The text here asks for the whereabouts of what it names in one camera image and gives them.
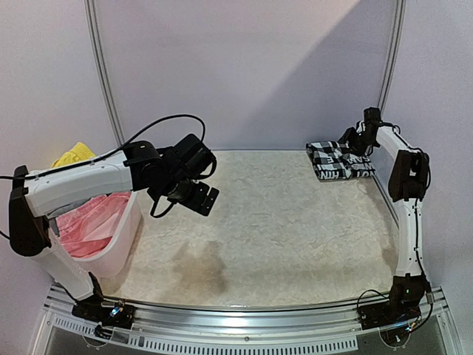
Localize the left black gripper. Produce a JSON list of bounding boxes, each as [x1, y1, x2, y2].
[[159, 172, 220, 215]]

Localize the black white plaid shirt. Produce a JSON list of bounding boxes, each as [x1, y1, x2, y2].
[[306, 141, 375, 181]]

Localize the pink printed garment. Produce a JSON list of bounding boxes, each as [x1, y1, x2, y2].
[[55, 192, 131, 258]]

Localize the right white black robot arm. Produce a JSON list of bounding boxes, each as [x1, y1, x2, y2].
[[341, 107, 432, 322]]

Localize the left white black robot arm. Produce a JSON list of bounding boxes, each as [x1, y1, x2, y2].
[[1, 114, 220, 321]]

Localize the white plastic laundry basket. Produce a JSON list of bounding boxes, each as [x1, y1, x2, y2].
[[50, 192, 142, 278]]

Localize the yellow shorts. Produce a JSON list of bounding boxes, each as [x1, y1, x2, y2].
[[51, 142, 96, 169]]

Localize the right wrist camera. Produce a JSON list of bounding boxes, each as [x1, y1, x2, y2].
[[355, 121, 366, 135]]

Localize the right aluminium frame post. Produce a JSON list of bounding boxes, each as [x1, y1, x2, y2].
[[378, 0, 406, 113]]

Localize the aluminium frame post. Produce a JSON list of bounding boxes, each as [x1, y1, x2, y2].
[[378, 0, 406, 113], [84, 0, 125, 145]]

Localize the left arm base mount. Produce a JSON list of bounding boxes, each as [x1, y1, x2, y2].
[[72, 278, 137, 329]]

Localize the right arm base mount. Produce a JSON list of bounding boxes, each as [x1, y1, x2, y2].
[[356, 277, 435, 330]]

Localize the left aluminium frame post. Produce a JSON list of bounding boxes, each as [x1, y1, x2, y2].
[[84, 0, 125, 145]]

